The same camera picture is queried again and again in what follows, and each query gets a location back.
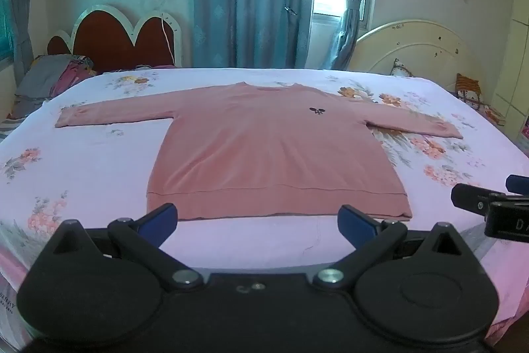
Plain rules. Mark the cream wardrobe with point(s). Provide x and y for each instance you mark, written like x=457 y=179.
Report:
x=514 y=47

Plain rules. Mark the red heart-shaped headboard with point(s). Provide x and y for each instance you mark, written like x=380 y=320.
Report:
x=107 y=43

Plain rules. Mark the cream rounded headboard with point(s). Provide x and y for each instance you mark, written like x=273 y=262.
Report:
x=425 y=47

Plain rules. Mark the metal curtain clip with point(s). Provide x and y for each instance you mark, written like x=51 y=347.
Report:
x=290 y=9

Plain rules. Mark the orange patterned pillow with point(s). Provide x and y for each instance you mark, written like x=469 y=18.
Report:
x=471 y=92

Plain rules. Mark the pink sweater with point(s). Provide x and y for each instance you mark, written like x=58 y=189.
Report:
x=268 y=150

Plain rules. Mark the small patterned pillow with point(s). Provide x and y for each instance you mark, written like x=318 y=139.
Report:
x=402 y=68

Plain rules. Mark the floral bed sheet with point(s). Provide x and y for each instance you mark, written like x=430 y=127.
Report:
x=103 y=171

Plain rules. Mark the pink patterned cloth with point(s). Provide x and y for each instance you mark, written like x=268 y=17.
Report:
x=74 y=74

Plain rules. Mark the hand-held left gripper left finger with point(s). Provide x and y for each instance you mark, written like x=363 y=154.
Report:
x=157 y=225

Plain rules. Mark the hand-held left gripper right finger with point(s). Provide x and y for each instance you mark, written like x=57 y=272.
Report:
x=357 y=225

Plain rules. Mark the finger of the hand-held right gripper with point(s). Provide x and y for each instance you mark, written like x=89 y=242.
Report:
x=518 y=185
x=471 y=200

